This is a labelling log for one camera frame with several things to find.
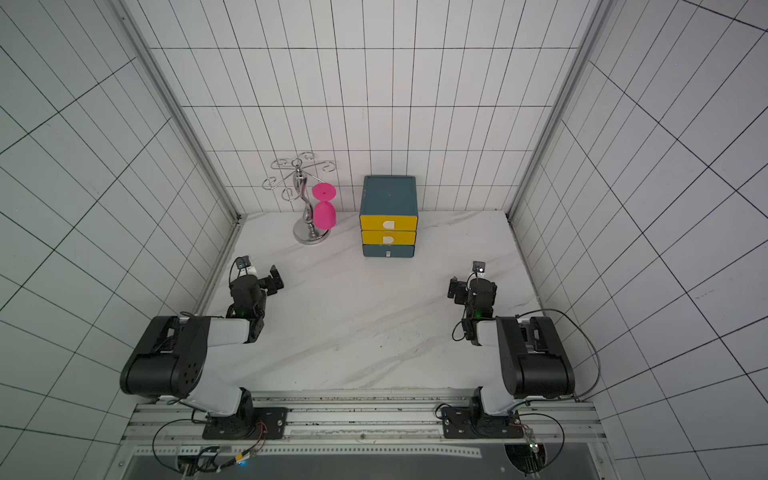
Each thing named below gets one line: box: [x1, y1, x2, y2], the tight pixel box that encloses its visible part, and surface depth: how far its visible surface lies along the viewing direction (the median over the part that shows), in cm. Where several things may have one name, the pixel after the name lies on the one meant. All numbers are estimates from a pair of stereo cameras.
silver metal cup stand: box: [262, 152, 337, 245], surface depth 97 cm
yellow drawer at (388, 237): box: [361, 231, 416, 245], surface depth 99 cm
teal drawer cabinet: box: [359, 176, 419, 258], surface depth 97 cm
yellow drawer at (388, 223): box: [360, 215, 418, 231], surface depth 94 cm
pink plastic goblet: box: [312, 182, 337, 231], surface depth 94 cm
